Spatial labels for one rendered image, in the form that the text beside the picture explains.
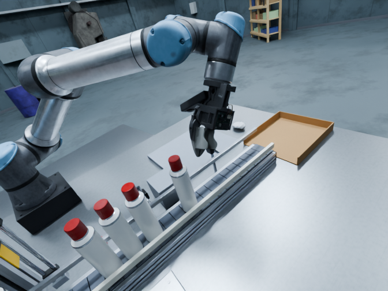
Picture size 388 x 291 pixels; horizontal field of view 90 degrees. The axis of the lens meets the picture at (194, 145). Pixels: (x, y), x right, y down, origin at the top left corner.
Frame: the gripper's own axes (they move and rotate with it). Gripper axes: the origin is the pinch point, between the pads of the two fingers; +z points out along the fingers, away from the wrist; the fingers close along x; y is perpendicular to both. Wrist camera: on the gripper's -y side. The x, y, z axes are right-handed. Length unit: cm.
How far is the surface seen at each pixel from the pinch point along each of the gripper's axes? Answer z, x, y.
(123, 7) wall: -336, 312, -1035
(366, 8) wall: -386, 814, -214
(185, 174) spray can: 5.4, -5.2, 2.8
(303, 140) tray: -6, 54, 8
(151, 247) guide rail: 24.6, -13.7, 4.8
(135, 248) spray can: 25.6, -17.0, 2.3
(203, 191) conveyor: 15.6, 7.9, -1.2
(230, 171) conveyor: 8.9, 19.6, -0.8
